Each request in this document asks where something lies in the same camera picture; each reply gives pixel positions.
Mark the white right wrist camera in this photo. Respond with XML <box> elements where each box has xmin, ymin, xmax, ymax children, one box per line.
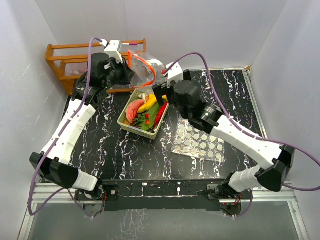
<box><xmin>165</xmin><ymin>62</ymin><xmax>184</xmax><ymax>89</ymax></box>

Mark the red toy chili pepper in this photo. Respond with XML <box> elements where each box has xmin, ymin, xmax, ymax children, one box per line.
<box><xmin>153</xmin><ymin>101</ymin><xmax>168</xmax><ymax>129</ymax></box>

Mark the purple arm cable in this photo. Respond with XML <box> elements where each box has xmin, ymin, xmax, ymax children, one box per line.
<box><xmin>27</xmin><ymin>37</ymin><xmax>111</xmax><ymax>218</ymax></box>
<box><xmin>162</xmin><ymin>52</ymin><xmax>320</xmax><ymax>218</ymax></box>

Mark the red watermelon slice toy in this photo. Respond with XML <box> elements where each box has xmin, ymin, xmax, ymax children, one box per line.
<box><xmin>125</xmin><ymin>99</ymin><xmax>145</xmax><ymax>124</ymax></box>

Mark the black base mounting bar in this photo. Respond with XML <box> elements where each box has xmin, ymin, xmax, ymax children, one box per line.
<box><xmin>75</xmin><ymin>179</ymin><xmax>252</xmax><ymax>212</ymax></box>

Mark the cherry tomato sprig toy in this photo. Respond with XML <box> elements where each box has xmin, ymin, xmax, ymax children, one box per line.
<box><xmin>132</xmin><ymin>113</ymin><xmax>150</xmax><ymax>126</ymax></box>

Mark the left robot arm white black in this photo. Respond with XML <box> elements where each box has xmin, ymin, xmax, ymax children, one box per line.
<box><xmin>29</xmin><ymin>53</ymin><xmax>134</xmax><ymax>200</ymax></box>

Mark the yellow toy banana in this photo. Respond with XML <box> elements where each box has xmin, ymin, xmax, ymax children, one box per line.
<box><xmin>147</xmin><ymin>94</ymin><xmax>157</xmax><ymax>104</ymax></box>
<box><xmin>137</xmin><ymin>101</ymin><xmax>157</xmax><ymax>114</ymax></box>

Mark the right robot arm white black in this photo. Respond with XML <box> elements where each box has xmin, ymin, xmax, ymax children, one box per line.
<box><xmin>152</xmin><ymin>79</ymin><xmax>295</xmax><ymax>199</ymax></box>

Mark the pale green perforated basket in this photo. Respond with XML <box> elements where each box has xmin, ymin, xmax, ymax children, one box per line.
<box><xmin>117</xmin><ymin>89</ymin><xmax>169</xmax><ymax>140</ymax></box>

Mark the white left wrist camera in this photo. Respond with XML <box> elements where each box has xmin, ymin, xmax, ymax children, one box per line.
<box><xmin>104</xmin><ymin>40</ymin><xmax>123</xmax><ymax>64</ymax></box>

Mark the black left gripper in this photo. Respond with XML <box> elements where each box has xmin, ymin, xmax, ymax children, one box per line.
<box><xmin>102</xmin><ymin>57</ymin><xmax>136</xmax><ymax>90</ymax></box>

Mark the pink white marker pen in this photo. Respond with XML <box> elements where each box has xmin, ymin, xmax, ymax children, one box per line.
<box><xmin>122</xmin><ymin>42</ymin><xmax>139</xmax><ymax>46</ymax></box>

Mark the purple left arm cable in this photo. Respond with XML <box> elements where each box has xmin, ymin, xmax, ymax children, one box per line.
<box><xmin>27</xmin><ymin>37</ymin><xmax>111</xmax><ymax>218</ymax></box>

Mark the green toy leaf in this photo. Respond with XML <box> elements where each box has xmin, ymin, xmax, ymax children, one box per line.
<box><xmin>137</xmin><ymin>103</ymin><xmax>161</xmax><ymax>132</ymax></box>

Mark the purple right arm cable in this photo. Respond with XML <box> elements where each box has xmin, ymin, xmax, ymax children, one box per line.
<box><xmin>162</xmin><ymin>52</ymin><xmax>320</xmax><ymax>218</ymax></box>

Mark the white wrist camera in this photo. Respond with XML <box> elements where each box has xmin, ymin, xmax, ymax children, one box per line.
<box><xmin>165</xmin><ymin>62</ymin><xmax>184</xmax><ymax>89</ymax></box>
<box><xmin>104</xmin><ymin>40</ymin><xmax>123</xmax><ymax>64</ymax></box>

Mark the clear bag of white discs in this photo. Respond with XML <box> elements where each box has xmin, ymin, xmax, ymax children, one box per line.
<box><xmin>171</xmin><ymin>117</ymin><xmax>225</xmax><ymax>162</ymax></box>

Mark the wooden shelf rack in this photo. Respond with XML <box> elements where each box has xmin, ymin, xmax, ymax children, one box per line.
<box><xmin>44</xmin><ymin>38</ymin><xmax>147</xmax><ymax>96</ymax></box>

